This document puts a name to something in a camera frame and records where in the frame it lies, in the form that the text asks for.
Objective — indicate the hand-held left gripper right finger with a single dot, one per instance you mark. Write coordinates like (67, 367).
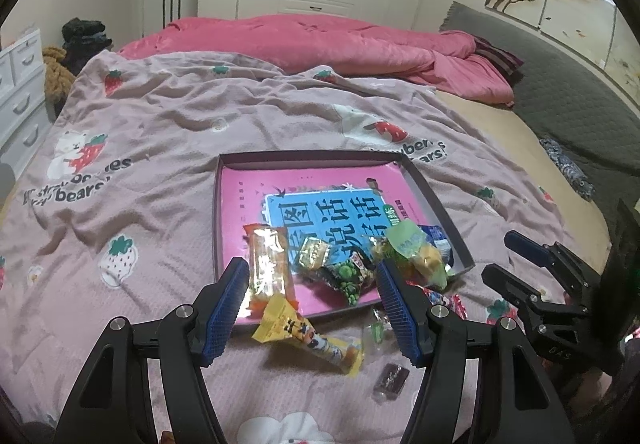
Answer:
(400, 316)

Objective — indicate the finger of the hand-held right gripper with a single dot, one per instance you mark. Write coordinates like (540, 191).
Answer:
(527, 248)
(510, 285)

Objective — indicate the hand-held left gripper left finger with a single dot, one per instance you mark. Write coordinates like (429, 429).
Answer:
(227, 311)

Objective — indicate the small clear green candy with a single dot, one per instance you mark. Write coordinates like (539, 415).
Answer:
(377, 329)

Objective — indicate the red and white snack packet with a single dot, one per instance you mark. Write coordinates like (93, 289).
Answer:
(445, 301)

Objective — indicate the orange wafer packet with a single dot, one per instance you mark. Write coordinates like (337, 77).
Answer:
(270, 269)

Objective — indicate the green pea snack packet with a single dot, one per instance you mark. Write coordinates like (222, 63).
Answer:
(350, 281)

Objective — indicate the small dark brown candy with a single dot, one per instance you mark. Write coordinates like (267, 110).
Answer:
(392, 378)

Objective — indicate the clear packet of yellow biscuits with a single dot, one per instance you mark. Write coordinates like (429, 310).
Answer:
(415, 249)

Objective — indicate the yellow cartoon snack packet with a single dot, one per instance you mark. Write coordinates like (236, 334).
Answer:
(295, 331)

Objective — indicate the blue snack packet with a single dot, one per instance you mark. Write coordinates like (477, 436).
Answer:
(440, 239)

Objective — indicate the grey shallow box tray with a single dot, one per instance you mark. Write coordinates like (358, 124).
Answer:
(440, 204)

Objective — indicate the small gold snack packet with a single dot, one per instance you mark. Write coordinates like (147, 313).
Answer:
(316, 254)

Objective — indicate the person's right hand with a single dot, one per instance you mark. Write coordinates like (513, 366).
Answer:
(595, 391)

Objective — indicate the blue patterned cloth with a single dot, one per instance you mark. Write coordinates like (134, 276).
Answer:
(570, 169)

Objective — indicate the beige bed sheet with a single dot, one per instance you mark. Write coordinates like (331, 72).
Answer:
(510, 149)

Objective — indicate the pink and blue book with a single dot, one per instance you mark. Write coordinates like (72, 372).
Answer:
(250, 199)

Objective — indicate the strawberry bear printed blanket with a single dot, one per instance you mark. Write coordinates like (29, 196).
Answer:
(150, 204)

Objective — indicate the striped dark red pillow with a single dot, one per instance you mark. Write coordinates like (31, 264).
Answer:
(497, 56)

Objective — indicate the pink quilt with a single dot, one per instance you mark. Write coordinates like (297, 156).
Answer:
(300, 41)

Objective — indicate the brown plush toy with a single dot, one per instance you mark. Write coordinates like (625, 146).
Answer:
(57, 74)

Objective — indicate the white drawer cabinet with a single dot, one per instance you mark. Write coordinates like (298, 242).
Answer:
(20, 94)

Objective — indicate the pile of dark clothes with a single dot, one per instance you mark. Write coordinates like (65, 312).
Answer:
(85, 41)

